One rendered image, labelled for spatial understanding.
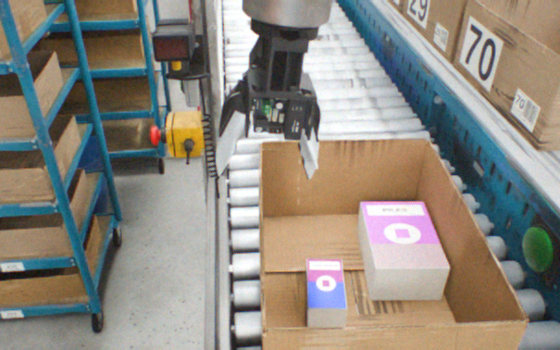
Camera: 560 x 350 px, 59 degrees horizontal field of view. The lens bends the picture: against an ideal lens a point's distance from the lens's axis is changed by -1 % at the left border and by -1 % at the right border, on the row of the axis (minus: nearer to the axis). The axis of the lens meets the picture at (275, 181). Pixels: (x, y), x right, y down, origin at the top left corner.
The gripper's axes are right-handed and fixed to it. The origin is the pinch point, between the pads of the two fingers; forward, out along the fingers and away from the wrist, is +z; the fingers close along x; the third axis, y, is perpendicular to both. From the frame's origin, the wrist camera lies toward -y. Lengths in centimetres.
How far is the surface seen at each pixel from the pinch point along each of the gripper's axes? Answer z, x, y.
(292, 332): 7.6, 2.1, 19.6
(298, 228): 22.6, 9.5, -15.2
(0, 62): 11, -53, -55
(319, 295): 18.4, 9.4, 4.7
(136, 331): 103, -28, -56
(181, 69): -0.4, -12.2, -29.6
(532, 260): 15.1, 44.2, 0.4
